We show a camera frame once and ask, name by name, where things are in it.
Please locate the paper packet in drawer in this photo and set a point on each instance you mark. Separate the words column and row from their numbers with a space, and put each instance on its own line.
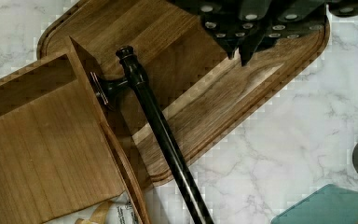
column 118, row 210

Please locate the wooden cutting board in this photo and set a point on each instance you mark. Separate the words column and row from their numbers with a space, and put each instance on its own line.
column 203, row 94

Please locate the wooden drawer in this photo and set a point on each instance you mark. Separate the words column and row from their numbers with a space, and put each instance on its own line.
column 58, row 153

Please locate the black drawer handle bar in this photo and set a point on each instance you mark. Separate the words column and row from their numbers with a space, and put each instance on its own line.
column 135, row 77

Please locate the teal square canister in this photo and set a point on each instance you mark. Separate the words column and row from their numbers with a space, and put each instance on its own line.
column 328, row 205

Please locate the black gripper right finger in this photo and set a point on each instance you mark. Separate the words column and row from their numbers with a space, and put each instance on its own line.
column 289, row 19

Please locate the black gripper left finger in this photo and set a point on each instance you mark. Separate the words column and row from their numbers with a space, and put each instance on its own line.
column 218, row 18

